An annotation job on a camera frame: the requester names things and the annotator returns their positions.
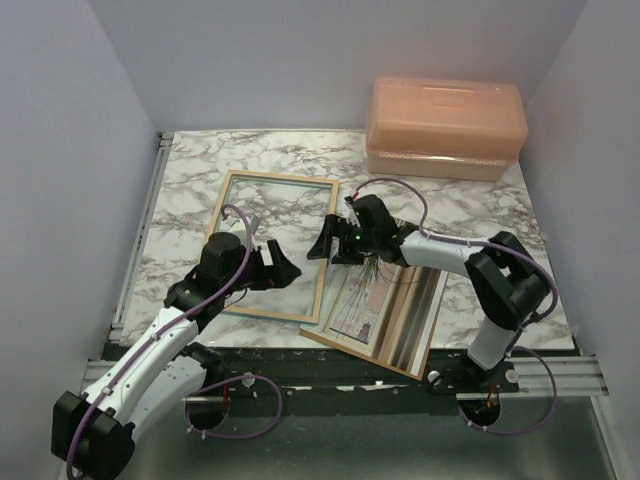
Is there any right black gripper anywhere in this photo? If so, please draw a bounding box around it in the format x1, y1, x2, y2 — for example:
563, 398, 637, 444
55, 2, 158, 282
307, 215, 378, 267

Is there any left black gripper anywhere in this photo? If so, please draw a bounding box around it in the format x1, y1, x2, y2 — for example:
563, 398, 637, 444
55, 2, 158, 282
222, 240, 301, 295

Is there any glossy plant photo board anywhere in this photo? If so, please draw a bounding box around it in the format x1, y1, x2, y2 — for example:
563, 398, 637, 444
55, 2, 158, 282
300, 260, 448, 380

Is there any orange translucent plastic box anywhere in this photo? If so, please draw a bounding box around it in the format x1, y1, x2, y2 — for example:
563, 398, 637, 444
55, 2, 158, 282
365, 76, 528, 182

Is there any blue wooden picture frame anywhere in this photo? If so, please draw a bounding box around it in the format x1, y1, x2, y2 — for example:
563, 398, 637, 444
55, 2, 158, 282
209, 170, 339, 325

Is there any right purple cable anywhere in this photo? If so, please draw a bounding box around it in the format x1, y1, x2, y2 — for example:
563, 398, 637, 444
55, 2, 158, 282
352, 178, 560, 436

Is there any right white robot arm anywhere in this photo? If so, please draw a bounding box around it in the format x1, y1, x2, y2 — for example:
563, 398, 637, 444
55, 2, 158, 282
307, 194, 559, 392

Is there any aluminium rail frame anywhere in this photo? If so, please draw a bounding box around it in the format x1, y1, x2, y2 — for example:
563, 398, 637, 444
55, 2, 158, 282
54, 130, 619, 480

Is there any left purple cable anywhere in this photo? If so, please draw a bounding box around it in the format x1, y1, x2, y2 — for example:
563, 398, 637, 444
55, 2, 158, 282
65, 203, 285, 479

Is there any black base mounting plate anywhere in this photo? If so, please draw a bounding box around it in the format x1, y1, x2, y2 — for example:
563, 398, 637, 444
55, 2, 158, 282
180, 344, 524, 417

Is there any purple cable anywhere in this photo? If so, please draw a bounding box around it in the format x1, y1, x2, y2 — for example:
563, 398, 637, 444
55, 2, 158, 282
352, 178, 560, 436
65, 203, 285, 479

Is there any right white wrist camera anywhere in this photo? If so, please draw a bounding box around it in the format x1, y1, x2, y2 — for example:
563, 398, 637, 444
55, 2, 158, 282
344, 196, 359, 225

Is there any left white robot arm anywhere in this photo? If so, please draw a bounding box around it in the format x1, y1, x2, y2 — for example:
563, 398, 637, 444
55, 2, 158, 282
51, 232, 301, 479

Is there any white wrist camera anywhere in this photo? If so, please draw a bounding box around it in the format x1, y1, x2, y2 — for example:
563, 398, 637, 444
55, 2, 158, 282
248, 214, 277, 268
344, 196, 359, 225

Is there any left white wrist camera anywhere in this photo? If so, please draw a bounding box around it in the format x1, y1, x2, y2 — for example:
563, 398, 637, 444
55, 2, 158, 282
248, 214, 277, 268

